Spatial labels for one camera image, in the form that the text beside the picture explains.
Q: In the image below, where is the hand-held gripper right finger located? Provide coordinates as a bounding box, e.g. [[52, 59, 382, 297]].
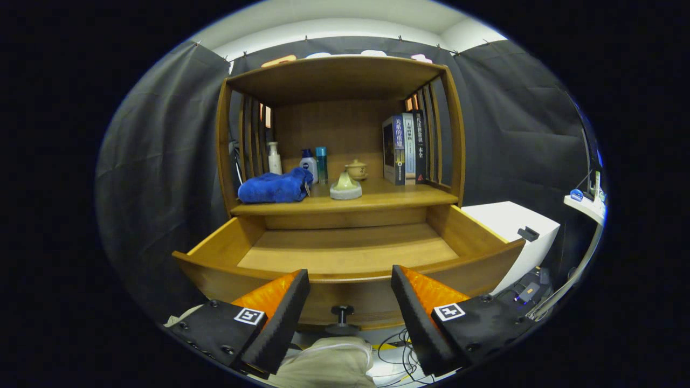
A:
[[391, 264, 540, 378]]

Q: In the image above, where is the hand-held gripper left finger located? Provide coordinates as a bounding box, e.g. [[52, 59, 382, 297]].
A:
[[163, 268, 312, 376]]

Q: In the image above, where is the wooden drawer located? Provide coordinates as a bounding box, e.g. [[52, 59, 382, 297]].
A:
[[171, 204, 527, 337]]

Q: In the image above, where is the green scrub brush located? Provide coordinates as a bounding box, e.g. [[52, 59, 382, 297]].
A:
[[330, 171, 363, 200]]

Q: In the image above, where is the white side cabinet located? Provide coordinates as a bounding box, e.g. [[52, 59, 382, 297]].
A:
[[462, 201, 561, 296]]

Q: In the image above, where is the wooden countertop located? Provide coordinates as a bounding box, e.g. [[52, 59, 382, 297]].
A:
[[231, 177, 460, 217]]

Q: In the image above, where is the wooden cabinet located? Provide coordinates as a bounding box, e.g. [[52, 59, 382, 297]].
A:
[[216, 55, 466, 230]]

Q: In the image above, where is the black electronic device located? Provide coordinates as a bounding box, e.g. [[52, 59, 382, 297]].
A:
[[507, 268, 551, 313]]

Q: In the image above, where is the blue folded towel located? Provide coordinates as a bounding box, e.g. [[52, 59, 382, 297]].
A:
[[238, 167, 314, 204]]

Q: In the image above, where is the white bottle with blue cap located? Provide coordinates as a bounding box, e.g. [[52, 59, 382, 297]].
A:
[[299, 149, 319, 185]]

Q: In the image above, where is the white pump bottle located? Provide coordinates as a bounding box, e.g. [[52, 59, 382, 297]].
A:
[[267, 141, 283, 175]]

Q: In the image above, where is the book with blue spine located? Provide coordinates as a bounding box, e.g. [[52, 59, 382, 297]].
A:
[[382, 115, 406, 186]]

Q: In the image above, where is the book with white spine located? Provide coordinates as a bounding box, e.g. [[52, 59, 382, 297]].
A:
[[402, 112, 417, 185]]

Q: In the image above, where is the white desk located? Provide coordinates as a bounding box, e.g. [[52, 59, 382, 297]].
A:
[[531, 191, 608, 322]]

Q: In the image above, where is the dark monitor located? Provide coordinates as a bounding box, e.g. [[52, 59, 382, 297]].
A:
[[579, 127, 602, 189]]

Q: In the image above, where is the tangle of black cables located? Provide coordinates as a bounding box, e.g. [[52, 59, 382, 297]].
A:
[[372, 328, 437, 386]]

